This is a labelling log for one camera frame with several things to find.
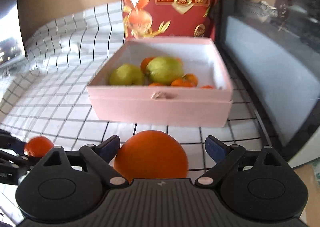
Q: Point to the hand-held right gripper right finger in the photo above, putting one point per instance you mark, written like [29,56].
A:
[216,148]

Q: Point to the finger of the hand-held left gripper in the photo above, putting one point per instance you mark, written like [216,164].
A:
[17,145]
[15,160]

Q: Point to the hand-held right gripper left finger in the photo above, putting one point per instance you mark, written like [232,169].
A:
[110,148]

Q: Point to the mandarin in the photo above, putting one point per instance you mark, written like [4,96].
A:
[146,64]
[192,79]
[180,83]
[38,145]

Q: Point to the large orange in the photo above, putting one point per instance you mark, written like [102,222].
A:
[152,154]

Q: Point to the small round kumquat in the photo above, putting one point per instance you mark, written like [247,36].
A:
[157,84]
[207,87]

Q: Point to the pink cardboard box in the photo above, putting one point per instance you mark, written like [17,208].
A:
[160,107]

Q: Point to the round green pear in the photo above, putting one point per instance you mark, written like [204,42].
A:
[125,75]

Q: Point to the elongated green pear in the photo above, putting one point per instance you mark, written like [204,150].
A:
[165,69]

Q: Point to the white black checked tablecloth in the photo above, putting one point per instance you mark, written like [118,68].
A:
[62,92]

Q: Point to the dark monitor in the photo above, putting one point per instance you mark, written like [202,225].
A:
[10,29]

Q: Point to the red printed snack bag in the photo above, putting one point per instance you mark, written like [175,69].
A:
[170,12]

